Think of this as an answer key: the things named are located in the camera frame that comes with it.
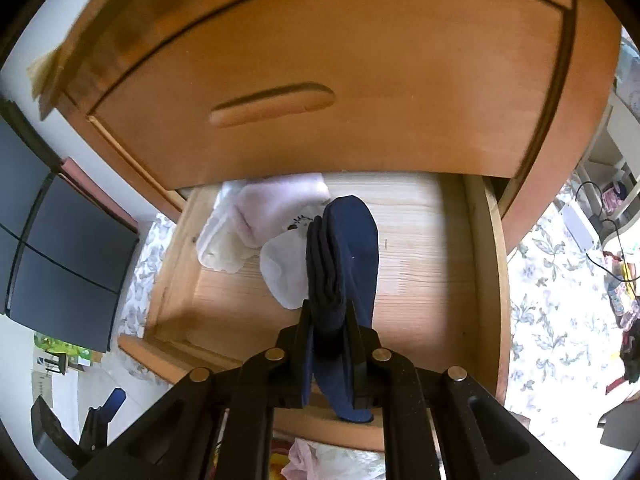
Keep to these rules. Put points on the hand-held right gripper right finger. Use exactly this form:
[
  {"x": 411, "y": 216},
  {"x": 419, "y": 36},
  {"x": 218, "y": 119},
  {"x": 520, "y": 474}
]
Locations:
[{"x": 361, "y": 360}]

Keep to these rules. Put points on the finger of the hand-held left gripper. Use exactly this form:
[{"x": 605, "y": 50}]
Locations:
[{"x": 112, "y": 402}]

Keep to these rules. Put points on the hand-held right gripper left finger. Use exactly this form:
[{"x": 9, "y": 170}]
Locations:
[{"x": 300, "y": 350}]

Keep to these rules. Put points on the dark ribbed sock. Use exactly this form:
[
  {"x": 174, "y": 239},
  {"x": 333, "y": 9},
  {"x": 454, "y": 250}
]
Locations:
[{"x": 322, "y": 280}]

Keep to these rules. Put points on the white sock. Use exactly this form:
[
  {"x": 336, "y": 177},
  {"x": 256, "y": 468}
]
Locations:
[{"x": 285, "y": 270}]

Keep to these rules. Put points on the navy blue sock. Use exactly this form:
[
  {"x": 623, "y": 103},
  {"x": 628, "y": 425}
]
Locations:
[{"x": 355, "y": 250}]

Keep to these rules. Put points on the pink underwear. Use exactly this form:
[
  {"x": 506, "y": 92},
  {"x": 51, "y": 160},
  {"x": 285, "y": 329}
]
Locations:
[{"x": 310, "y": 460}]

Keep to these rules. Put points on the wooden drawer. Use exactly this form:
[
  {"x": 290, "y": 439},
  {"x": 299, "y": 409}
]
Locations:
[
  {"x": 350, "y": 60},
  {"x": 430, "y": 270},
  {"x": 595, "y": 85}
]

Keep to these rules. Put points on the pale pink sock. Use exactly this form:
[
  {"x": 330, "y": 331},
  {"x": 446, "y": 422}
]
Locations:
[{"x": 280, "y": 200}]

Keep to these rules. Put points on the green printed box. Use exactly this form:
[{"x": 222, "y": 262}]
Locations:
[{"x": 65, "y": 350}]

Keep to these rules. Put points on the dark blue wardrobe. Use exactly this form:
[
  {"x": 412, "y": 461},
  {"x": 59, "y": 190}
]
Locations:
[{"x": 60, "y": 250}]

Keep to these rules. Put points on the pink board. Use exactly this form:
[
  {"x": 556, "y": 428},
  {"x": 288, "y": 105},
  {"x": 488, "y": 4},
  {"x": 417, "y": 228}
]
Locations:
[{"x": 95, "y": 190}]

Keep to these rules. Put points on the white power strip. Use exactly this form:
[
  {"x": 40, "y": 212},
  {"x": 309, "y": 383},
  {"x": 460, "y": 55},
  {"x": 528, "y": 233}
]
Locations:
[{"x": 580, "y": 227}]

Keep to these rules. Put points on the colourful clutter pile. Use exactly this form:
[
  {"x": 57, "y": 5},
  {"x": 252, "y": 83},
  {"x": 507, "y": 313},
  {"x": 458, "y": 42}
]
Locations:
[{"x": 630, "y": 310}]

